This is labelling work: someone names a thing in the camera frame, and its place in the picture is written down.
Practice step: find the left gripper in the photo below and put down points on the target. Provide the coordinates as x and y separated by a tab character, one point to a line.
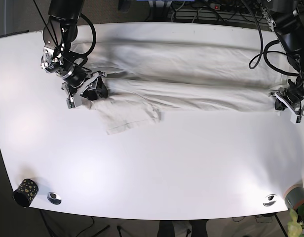
291	98

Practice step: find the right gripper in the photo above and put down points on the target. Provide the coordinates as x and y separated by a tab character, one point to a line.
78	82

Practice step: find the white printed T-shirt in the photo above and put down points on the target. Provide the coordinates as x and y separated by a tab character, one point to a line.
146	79

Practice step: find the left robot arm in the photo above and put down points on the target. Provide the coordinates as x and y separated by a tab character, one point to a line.
283	19

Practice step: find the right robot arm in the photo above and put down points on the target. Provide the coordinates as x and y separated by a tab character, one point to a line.
58	34

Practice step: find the grey plant pot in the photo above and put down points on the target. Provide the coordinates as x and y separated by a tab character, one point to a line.
294	197

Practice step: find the right silver table grommet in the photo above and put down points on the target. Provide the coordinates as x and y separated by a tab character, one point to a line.
269	200

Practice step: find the silver table grommet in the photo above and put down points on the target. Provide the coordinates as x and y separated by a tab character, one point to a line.
54	198
269	200

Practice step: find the left silver table grommet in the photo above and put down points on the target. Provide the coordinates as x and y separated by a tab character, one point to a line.
54	198

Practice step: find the green potted plant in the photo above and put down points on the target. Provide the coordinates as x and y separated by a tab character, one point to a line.
296	225

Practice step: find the black gold-spotted cup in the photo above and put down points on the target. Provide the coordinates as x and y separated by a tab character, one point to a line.
25	193

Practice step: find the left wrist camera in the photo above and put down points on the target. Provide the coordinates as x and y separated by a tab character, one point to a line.
295	118

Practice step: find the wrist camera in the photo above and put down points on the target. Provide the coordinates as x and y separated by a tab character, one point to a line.
295	118
74	102

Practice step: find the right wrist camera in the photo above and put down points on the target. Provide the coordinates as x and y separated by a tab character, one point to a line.
74	102

